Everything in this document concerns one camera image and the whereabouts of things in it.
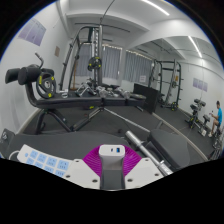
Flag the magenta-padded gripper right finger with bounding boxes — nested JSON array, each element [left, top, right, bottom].
[[123, 147, 165, 190]]

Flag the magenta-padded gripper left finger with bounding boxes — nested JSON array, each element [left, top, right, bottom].
[[63, 145, 105, 190]]

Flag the white charger block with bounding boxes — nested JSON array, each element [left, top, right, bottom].
[[98, 144, 127, 191]]

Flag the silver barbell bar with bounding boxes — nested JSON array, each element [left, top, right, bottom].
[[124, 129, 175, 177]]

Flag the black padded seat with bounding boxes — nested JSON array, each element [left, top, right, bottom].
[[147, 128, 192, 172]]

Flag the white power strip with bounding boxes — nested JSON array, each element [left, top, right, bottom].
[[16, 143, 73, 178]]

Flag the black bench with roller pads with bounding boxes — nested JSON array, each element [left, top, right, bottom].
[[4, 52, 148, 135]]

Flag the black box panel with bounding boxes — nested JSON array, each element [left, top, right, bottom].
[[133, 83, 161, 115]]

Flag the black exercise machine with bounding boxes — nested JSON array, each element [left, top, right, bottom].
[[184, 98, 213, 136]]

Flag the group of dumbbells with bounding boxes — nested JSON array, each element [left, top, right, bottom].
[[74, 81, 135, 100]]

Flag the black power rack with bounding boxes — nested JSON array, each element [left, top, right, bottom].
[[149, 59, 184, 113]]

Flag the person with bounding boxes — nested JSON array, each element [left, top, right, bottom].
[[208, 100, 224, 139]]

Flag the black weight plate yellow marks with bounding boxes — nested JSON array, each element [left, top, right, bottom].
[[35, 71, 58, 100], [87, 56, 103, 72]]

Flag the grey window curtain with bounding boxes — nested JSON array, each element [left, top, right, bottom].
[[74, 43, 122, 81], [123, 49, 154, 85]]

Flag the long ceiling strip light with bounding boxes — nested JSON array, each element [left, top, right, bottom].
[[188, 35, 204, 59], [141, 0, 171, 16]]

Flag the white power strip cable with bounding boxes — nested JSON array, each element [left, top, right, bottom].
[[8, 149, 22, 162]]

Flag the small purple wall poster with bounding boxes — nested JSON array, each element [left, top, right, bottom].
[[192, 77, 209, 93]]

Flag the grey cable machine frame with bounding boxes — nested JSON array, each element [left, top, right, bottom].
[[59, 24, 105, 93]]

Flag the large purple wall poster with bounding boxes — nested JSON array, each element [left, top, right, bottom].
[[18, 18, 47, 47]]

